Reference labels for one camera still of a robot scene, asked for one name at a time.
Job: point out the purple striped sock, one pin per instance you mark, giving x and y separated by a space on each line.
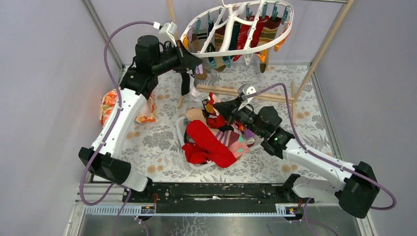
248 133

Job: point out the olive striped hanging sock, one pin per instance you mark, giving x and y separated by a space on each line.
268 34

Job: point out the white sock black stripes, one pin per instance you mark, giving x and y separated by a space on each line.
194 93

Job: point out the floral orange fabric bag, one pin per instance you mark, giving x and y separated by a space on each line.
146 114

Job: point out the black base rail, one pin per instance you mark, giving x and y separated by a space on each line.
183 198

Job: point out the white oval clip hanger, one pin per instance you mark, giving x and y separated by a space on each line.
215 44

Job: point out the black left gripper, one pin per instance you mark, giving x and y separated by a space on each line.
182 57

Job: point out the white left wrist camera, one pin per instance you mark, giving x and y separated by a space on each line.
165 31

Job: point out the dark teal hanging sock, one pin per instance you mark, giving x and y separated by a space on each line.
234 36

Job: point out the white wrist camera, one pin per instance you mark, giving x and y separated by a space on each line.
246 93
165 31

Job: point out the red patterned hanging sock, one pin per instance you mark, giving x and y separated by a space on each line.
242 36

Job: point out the orange clothespin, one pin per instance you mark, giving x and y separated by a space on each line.
284 35

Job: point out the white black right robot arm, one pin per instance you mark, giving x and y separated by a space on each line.
351 186

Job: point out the wooden hanger stand frame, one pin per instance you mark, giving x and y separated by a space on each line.
277 97

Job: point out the large red sock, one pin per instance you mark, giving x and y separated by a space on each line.
206 147

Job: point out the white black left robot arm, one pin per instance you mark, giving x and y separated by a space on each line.
152 59

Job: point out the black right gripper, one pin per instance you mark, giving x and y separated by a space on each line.
229 109

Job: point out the white laundry basket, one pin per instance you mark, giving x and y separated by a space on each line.
182 124

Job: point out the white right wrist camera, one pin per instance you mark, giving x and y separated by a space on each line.
246 93

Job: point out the red white sock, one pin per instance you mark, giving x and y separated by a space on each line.
215 120

